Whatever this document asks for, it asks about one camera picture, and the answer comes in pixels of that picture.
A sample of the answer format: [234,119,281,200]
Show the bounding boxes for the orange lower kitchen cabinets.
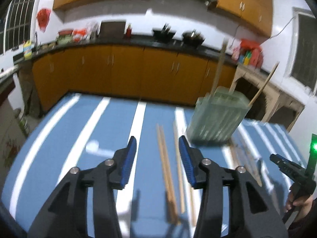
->
[18,43,239,112]

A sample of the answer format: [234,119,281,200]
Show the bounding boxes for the person right hand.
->
[285,187,314,215]

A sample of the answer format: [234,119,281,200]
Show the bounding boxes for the wooden chopstick pair outer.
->
[228,138,244,168]

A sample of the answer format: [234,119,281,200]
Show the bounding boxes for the wooden chopstick pair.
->
[228,138,244,168]
[238,132,262,187]

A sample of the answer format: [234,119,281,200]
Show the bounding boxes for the blue white striped tablecloth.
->
[1,94,306,237]

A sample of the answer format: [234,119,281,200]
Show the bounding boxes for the wooden chopstick pair inner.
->
[238,132,262,187]

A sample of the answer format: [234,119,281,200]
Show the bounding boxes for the green perforated utensil holder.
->
[186,86,251,145]

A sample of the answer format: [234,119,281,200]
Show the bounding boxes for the beige carved side cabinet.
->
[230,64,305,131]

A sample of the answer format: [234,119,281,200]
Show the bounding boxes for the window with bars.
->
[285,8,316,96]

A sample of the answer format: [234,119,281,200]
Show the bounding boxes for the red bags and bottles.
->
[232,39,263,69]

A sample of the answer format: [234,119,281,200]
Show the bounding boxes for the black wok with lid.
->
[182,30,205,49]

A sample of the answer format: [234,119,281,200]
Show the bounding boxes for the black wok left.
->
[152,23,176,44]

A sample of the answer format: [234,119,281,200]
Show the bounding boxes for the small red bottle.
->
[125,24,132,39]

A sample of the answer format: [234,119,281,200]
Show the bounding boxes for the yellow detergent bottle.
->
[23,40,32,59]

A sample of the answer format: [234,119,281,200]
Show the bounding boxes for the dark cutting board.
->
[99,21,126,39]

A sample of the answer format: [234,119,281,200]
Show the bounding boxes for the bowls and red items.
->
[55,28,98,45]

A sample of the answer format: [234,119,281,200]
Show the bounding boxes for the left side window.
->
[1,0,35,54]

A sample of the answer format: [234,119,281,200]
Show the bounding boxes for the red hanging bag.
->
[36,8,51,32]

